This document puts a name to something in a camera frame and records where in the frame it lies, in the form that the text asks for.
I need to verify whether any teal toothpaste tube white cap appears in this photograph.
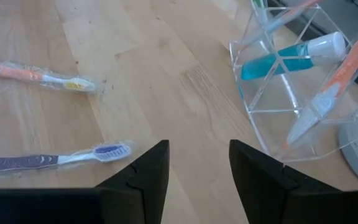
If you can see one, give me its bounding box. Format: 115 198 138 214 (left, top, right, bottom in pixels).
240 30 347 82

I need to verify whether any clear acrylic organizer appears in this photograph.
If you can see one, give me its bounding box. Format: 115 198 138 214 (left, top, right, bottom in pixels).
228 0 358 164

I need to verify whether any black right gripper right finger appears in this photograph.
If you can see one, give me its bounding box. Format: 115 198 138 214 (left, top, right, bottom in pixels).
229 139 341 224

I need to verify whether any purple white toothbrush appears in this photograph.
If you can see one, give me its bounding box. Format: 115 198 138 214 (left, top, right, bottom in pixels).
0 139 135 178

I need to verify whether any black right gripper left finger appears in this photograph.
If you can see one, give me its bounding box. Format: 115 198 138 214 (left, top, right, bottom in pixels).
95 139 170 224

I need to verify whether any orange white toothbrush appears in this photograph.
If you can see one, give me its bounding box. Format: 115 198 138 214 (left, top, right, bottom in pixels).
244 0 323 44
0 57 98 94
280 20 358 153

